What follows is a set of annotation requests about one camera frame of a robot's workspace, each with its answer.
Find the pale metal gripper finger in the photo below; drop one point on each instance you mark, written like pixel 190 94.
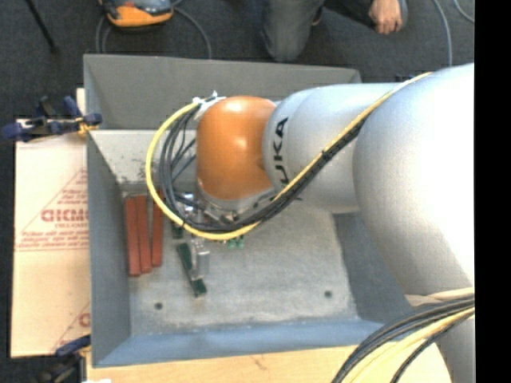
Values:
pixel 204 262
pixel 194 259

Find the dark green flat block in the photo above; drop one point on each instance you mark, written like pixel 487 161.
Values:
pixel 186 261

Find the grey metal bin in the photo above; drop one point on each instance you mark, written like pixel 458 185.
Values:
pixel 279 269

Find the person's left hand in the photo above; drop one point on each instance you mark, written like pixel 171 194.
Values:
pixel 385 16

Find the red-brown flat block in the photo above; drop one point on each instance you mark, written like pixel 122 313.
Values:
pixel 144 234
pixel 133 238
pixel 157 242

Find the brown cardboard board red print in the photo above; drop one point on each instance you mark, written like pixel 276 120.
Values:
pixel 48 285

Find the person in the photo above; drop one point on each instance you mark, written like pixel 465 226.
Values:
pixel 287 10

